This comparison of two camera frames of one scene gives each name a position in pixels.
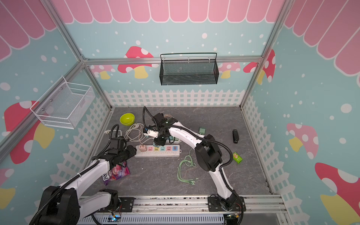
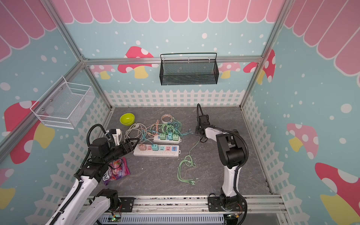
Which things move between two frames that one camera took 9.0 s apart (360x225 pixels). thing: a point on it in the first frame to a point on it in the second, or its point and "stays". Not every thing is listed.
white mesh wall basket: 64,104 stays
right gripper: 158,142 to 197,130
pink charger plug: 143,148 stays
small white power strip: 172,139 stays
